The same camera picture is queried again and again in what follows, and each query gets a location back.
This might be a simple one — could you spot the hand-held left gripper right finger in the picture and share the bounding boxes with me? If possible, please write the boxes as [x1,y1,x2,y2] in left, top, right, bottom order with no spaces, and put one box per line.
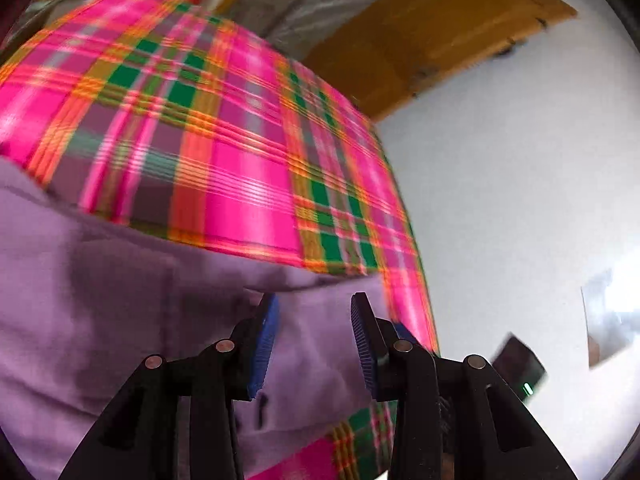
[350,291,581,480]

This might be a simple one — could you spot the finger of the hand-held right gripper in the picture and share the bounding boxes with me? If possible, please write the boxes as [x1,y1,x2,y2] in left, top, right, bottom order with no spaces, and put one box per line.
[392,321,427,356]

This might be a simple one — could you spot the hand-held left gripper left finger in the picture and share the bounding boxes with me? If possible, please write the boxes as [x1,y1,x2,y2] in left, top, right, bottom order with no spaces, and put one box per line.
[59,292,281,480]

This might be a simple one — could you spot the purple fleece blanket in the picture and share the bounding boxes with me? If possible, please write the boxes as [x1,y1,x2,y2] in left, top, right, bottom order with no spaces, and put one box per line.
[0,155,401,480]

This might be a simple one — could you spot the pink plaid bed sheet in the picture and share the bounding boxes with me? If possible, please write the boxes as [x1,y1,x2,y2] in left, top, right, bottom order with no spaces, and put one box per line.
[0,0,441,480]

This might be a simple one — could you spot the wooden door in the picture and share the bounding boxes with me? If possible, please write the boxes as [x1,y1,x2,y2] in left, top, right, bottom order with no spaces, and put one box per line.
[305,0,578,121]

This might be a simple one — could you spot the plastic door curtain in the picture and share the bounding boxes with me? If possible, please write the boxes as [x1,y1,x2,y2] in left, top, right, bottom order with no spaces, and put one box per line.
[220,0,451,58]

